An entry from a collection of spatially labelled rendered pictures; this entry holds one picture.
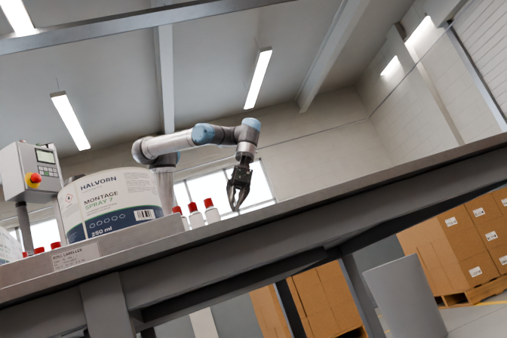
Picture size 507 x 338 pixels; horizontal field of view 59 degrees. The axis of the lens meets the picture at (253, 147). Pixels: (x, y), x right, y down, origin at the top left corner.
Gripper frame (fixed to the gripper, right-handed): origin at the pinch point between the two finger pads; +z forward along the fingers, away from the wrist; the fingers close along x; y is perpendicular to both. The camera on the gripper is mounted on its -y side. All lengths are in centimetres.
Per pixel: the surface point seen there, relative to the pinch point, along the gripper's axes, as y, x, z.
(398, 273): -163, 144, -26
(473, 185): 81, 38, 8
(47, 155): -8, -71, -7
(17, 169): 0, -75, 3
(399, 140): -473, 288, -313
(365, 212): 81, 17, 19
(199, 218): 2.6, -11.3, 6.8
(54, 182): -9, -65, 2
